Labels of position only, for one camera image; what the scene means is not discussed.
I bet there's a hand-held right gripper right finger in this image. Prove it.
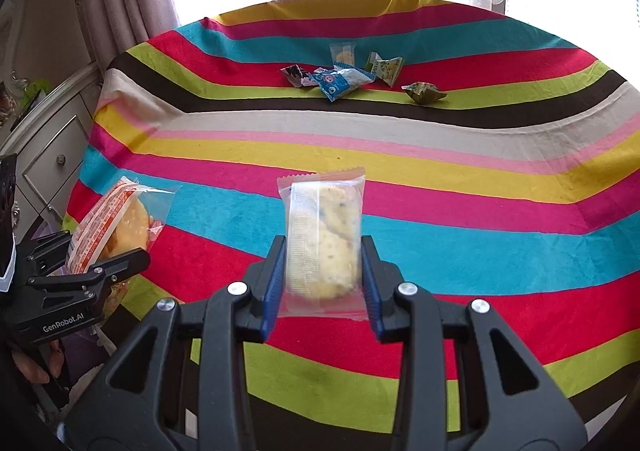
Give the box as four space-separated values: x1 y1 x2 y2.
360 233 588 451

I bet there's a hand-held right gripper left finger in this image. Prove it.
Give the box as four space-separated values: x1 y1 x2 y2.
60 233 288 451

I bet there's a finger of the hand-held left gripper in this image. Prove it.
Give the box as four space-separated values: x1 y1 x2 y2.
22 247 151 300
25 229 84 277

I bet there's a clear bread packet orange print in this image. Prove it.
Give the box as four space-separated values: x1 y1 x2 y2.
66 175 180 278

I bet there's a clear white cake packet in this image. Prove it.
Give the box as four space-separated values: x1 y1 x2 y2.
276 170 369 323

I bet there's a person's left hand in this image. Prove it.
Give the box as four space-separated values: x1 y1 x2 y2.
11 338 67 386

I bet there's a white dresser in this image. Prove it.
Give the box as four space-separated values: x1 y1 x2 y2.
0 62 104 243

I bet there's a striped colourful blanket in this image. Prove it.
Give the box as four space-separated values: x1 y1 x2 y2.
60 0 640 434

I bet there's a green object on dresser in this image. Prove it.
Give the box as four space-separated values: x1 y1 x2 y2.
19 78 52 110

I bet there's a dark green snack packet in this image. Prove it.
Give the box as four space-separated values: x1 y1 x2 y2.
402 82 448 106

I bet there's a blue white snack packet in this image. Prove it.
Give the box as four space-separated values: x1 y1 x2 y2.
307 66 377 102

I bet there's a green white cartoon packet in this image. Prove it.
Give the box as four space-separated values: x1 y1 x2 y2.
367 52 405 87

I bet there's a clear packet yellow biscuit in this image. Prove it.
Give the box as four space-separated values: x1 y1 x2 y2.
329 43 357 70

